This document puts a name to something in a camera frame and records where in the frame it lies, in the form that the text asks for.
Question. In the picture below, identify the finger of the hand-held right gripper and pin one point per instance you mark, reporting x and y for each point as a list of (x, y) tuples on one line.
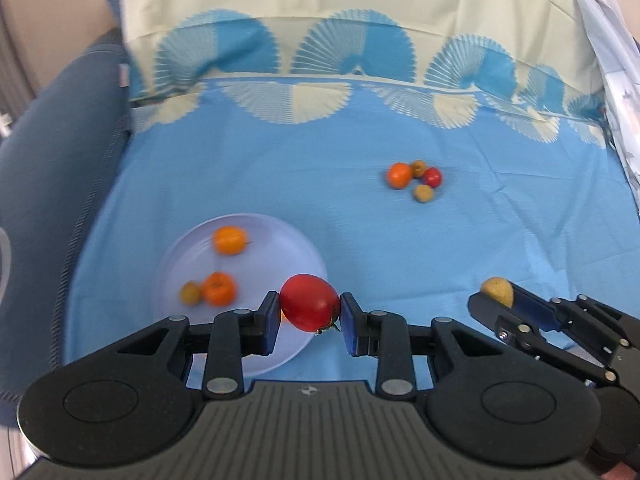
[(532, 307), (492, 317)]

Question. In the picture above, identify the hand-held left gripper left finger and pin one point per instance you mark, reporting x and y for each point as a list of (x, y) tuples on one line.
[(270, 322)]

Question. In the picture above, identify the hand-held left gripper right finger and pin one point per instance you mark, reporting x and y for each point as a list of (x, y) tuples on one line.
[(350, 325)]

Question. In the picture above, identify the small yellow longan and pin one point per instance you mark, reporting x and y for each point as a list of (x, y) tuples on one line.
[(498, 291)]

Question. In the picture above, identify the red tomato with green calyx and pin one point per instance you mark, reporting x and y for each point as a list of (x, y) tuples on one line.
[(310, 307)]

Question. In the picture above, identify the orange tangerine with green calyx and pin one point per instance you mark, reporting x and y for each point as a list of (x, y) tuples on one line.
[(219, 289)]

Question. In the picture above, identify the light blue plastic plate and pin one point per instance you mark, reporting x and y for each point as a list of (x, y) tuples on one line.
[(280, 255)]

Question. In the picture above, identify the orange tangerine with stem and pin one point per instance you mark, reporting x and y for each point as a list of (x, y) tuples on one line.
[(229, 240)]

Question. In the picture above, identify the small red cherry tomato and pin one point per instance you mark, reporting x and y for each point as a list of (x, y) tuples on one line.
[(432, 177)]

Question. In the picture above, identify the blue fan-print bed sheet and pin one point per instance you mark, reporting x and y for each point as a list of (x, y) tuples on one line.
[(350, 125)]

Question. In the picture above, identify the pale printed cloth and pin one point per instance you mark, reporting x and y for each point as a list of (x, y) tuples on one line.
[(615, 60)]

